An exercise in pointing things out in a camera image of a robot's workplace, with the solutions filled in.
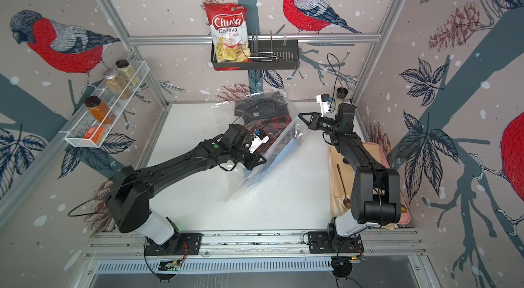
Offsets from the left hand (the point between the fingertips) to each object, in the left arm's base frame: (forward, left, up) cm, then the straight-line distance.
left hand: (267, 158), depth 79 cm
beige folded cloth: (-9, -29, -15) cm, 34 cm away
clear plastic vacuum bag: (+10, -9, +2) cm, 14 cm away
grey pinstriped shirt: (+39, +3, -13) cm, 41 cm away
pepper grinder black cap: (+44, -41, -4) cm, 60 cm away
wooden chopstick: (-12, -33, -14) cm, 38 cm away
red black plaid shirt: (+26, -2, -14) cm, 30 cm away
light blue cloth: (+2, -5, -3) cm, 7 cm away
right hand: (+17, -14, +8) cm, 23 cm away
